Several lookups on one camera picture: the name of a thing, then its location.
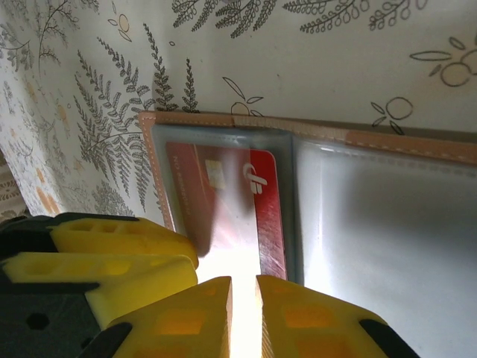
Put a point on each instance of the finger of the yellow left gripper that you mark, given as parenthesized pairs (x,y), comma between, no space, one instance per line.
(149,283)
(130,238)

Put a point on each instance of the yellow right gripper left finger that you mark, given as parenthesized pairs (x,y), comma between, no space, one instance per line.
(179,328)

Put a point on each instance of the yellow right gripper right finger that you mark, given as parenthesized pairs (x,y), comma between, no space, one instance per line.
(316,332)

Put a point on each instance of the tan leather card holder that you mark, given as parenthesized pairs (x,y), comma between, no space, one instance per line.
(372,223)

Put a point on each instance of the red credit card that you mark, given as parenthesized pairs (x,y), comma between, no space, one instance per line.
(268,209)

